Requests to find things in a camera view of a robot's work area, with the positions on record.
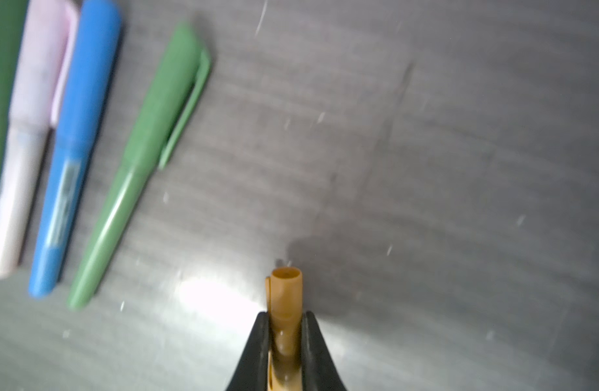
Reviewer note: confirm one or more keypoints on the blue pen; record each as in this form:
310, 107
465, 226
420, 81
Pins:
83, 102

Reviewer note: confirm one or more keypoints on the pink pen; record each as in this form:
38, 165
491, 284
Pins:
43, 65

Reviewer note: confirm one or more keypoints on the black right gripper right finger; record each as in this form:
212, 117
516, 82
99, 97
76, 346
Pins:
319, 372

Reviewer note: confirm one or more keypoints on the brown pen cap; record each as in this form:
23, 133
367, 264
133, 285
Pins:
284, 291

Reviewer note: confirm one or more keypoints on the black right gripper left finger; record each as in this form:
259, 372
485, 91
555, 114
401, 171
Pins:
251, 372

